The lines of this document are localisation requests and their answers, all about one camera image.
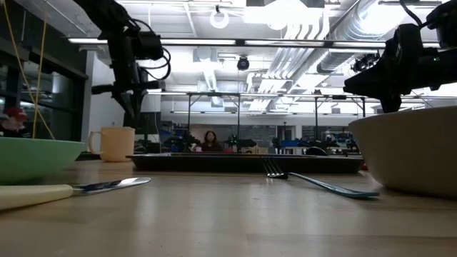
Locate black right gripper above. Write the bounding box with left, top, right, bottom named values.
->
left=343, top=53, right=443, bottom=114

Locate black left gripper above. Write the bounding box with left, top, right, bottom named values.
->
left=91, top=59, right=167, bottom=129

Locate pale orange mug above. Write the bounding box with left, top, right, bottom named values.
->
left=88, top=126, right=136, bottom=163

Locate beige grey bowl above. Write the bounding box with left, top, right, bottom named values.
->
left=348, top=106, right=457, bottom=200

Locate blue handled fork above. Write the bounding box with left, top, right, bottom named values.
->
left=262, top=156, right=381, bottom=200

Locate green plate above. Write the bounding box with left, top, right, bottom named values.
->
left=0, top=137, right=86, bottom=186

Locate yellow handled table knife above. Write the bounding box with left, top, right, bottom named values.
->
left=0, top=177, right=151, bottom=211

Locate dark brown plastic tray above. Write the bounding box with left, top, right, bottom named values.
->
left=126, top=153, right=365, bottom=175

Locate black computer monitor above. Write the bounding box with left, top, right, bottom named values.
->
left=142, top=111, right=162, bottom=136

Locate person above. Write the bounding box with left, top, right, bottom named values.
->
left=201, top=130, right=224, bottom=153
left=0, top=106, right=31, bottom=139

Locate black ceiling camera cluster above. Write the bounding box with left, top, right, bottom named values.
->
left=351, top=52, right=381, bottom=74

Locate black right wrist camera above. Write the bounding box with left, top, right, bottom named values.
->
left=392, top=23, right=426, bottom=56

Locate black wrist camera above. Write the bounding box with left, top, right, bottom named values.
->
left=137, top=31, right=166, bottom=61
left=392, top=23, right=426, bottom=56

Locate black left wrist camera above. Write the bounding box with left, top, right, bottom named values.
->
left=137, top=31, right=166, bottom=61

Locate silver ventilation duct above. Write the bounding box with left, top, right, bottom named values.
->
left=316, top=0, right=397, bottom=74

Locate yellow power cable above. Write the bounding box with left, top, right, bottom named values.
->
left=2, top=0, right=55, bottom=140

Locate white ring ceiling fixture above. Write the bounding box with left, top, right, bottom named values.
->
left=209, top=9, right=230, bottom=30

